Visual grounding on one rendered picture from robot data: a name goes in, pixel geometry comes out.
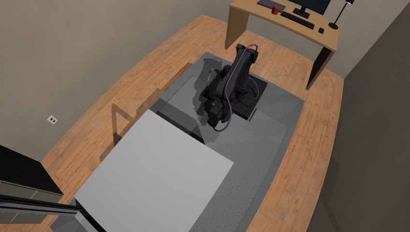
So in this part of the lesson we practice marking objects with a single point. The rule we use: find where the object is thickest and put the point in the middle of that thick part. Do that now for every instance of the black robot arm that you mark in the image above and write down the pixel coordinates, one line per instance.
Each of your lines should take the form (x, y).
(237, 87)

